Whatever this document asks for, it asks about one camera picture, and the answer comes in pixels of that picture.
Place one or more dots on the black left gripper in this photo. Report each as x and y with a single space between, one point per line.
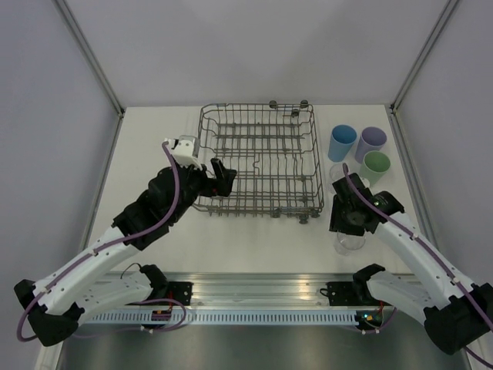
223 181

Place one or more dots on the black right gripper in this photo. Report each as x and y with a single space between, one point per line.
336 222

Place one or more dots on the clear glass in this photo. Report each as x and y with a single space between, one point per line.
346 244
336 172

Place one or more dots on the green plastic cup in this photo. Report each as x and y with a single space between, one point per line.
375 164

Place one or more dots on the blue plastic cup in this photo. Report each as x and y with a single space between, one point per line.
342 139

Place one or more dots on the purple plastic cup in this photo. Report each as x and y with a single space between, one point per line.
371 139

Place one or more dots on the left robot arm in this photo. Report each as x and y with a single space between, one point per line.
57 305

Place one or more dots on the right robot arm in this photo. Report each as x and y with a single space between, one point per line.
453 310

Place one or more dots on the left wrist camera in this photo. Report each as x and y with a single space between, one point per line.
185 150

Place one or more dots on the grey wire dish rack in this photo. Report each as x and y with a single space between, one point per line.
274 149

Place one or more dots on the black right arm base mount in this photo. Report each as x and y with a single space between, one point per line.
342 293

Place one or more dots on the aluminium table front rail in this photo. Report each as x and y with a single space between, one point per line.
273 291

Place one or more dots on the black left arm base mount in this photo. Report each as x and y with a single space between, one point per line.
180 291

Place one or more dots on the aluminium frame post right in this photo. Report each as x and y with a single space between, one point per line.
430 42

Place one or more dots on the aluminium frame post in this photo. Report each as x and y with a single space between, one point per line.
430 42
76 32

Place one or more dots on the white slotted cable duct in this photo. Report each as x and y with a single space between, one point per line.
227 317

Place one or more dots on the aluminium frame post left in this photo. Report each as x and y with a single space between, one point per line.
76 32

